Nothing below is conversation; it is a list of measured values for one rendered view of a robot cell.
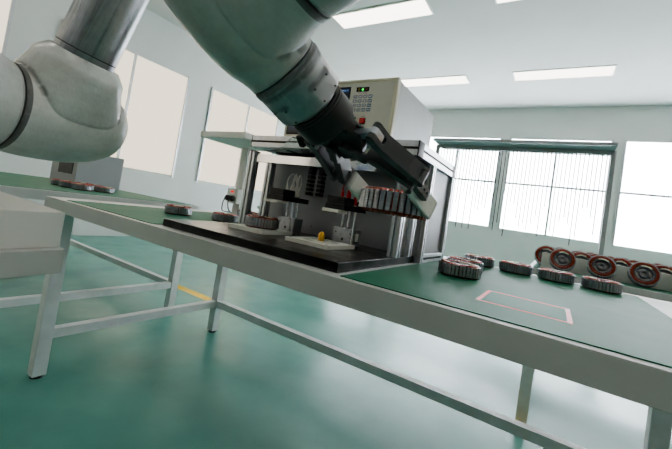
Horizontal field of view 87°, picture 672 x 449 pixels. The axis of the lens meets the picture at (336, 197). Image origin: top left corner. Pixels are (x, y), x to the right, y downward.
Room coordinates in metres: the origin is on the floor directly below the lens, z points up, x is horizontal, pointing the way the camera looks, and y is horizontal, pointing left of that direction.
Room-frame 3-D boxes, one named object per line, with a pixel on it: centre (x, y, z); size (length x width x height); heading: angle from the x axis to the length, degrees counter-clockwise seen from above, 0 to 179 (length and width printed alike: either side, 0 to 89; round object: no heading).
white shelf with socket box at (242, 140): (2.08, 0.58, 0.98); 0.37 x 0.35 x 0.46; 58
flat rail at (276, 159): (1.19, 0.07, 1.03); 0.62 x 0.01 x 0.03; 58
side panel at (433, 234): (1.27, -0.36, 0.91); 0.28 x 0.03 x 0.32; 148
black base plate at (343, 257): (1.12, 0.12, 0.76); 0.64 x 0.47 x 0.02; 58
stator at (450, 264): (0.99, -0.37, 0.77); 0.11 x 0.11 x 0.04
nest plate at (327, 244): (1.04, 0.02, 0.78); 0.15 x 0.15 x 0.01; 58
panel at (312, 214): (1.32, -0.01, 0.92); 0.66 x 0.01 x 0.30; 58
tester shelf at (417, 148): (1.38, -0.04, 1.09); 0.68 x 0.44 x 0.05; 58
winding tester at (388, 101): (1.37, -0.06, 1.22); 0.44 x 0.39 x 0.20; 58
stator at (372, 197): (0.55, -0.09, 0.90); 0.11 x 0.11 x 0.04
